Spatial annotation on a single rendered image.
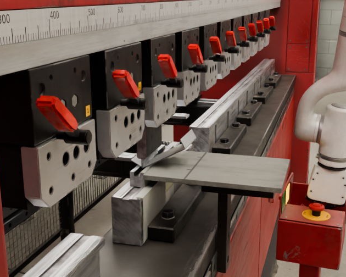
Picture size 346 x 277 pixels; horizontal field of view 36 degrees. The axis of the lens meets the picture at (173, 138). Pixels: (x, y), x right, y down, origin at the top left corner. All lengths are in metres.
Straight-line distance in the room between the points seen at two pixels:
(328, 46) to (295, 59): 5.34
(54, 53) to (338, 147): 0.94
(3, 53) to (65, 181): 0.19
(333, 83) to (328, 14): 7.11
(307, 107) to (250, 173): 0.41
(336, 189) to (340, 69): 0.33
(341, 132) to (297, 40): 1.79
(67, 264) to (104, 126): 0.20
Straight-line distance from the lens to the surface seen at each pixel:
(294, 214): 1.43
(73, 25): 0.68
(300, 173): 3.32
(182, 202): 1.14
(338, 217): 1.43
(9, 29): 0.56
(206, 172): 1.03
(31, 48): 0.60
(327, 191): 1.48
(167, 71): 0.95
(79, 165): 0.70
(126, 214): 1.01
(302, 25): 3.16
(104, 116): 0.78
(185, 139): 1.05
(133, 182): 1.05
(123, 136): 0.83
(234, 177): 1.01
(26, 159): 0.62
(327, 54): 8.51
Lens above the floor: 1.34
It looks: 15 degrees down
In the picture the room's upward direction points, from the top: straight up
